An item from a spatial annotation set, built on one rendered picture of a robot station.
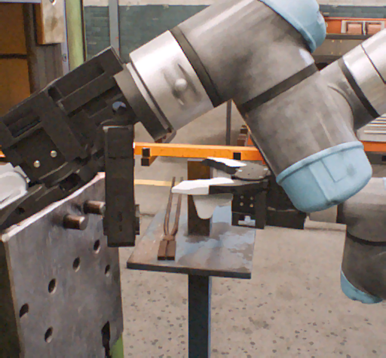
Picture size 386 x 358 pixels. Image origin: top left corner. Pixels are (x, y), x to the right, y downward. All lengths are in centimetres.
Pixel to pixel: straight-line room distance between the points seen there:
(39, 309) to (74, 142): 58
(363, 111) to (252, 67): 17
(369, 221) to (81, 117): 46
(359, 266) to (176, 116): 45
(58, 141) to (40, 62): 80
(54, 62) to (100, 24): 775
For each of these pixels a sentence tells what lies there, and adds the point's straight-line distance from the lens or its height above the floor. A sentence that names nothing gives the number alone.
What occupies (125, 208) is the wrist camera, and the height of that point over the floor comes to 109.
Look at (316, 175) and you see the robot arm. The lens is 38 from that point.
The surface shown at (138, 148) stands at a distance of 111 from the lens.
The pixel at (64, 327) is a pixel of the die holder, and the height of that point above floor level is 66.
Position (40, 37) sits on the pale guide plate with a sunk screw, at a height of 120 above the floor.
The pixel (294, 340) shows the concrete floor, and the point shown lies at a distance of 205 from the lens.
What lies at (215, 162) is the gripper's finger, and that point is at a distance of 82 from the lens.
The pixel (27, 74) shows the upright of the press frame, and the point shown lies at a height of 112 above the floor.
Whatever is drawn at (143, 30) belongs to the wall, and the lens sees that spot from 870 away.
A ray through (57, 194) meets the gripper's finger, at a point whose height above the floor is 111.
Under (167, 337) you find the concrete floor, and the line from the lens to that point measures 203.
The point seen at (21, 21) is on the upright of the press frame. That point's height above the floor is 124.
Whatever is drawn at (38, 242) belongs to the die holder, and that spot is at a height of 87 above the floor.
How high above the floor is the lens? 124
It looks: 18 degrees down
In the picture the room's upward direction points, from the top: straight up
